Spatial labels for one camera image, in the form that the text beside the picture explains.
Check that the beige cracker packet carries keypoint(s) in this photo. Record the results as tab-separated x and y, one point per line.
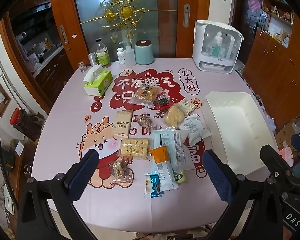
122	125

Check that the dark red snack packet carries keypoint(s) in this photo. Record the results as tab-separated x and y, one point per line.
163	102

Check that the glass bottle with green label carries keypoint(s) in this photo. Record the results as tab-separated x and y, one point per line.
102	55

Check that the small green snack packet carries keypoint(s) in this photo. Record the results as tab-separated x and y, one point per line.
180	177

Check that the white plastic storage bin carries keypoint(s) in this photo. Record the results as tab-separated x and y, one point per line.
240	130

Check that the green tissue box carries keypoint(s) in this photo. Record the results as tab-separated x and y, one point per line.
98	82

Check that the yellow pastry packet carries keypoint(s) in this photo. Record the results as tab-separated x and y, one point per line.
176	113

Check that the small blue snack packet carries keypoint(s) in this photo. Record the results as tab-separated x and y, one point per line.
152	185

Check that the frosted glass door gold ornament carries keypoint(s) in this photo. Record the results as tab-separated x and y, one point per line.
125	12

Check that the wooden framed picture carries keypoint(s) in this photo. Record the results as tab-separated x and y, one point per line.
0	97

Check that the wooden wall cabinet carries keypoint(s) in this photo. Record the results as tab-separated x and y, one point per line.
277	60

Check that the pink door decoration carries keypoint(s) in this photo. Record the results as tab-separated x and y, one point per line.
254	3

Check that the clear packet of peanut candy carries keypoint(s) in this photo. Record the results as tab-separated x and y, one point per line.
118	172

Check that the kitchen counter with dishes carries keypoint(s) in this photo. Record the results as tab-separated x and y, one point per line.
45	55

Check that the small metal can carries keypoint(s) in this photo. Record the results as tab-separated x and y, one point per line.
92	59

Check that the large white and blue packet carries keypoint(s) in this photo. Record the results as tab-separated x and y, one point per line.
176	145

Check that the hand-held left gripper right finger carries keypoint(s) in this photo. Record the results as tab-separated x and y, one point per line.
218	177

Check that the clear packet of mixed nuts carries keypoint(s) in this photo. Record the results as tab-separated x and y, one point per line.
146	122

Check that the orange and white snack packet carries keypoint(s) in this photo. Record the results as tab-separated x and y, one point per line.
161	165

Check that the white squeeze bottle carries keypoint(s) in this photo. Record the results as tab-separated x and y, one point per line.
130	55

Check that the pink round container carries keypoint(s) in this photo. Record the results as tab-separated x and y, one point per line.
286	156

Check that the white bottle sterilizer appliance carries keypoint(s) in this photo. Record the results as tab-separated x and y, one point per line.
215	50

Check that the small glass jar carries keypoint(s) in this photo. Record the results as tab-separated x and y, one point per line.
82	67

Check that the red lidded jar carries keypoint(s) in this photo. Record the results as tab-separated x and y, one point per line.
22	122

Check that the pink printed tablecloth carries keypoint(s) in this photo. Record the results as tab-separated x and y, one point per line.
72	120

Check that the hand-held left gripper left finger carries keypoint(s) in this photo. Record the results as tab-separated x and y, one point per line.
81	177

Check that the white pill bottle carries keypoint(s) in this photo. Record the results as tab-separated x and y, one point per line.
121	56

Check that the light blue canister brown lid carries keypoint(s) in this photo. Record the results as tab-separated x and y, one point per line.
143	52

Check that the cardboard box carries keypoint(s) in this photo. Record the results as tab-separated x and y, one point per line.
287	132

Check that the clear packet of yellow crackers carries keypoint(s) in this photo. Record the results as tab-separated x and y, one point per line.
135	148

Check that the clear packet of brown biscuits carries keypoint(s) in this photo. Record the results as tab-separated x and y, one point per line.
145	96

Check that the dark entry door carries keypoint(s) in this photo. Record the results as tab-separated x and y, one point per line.
247	30

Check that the white printed snack packet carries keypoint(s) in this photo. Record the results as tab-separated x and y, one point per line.
193	128

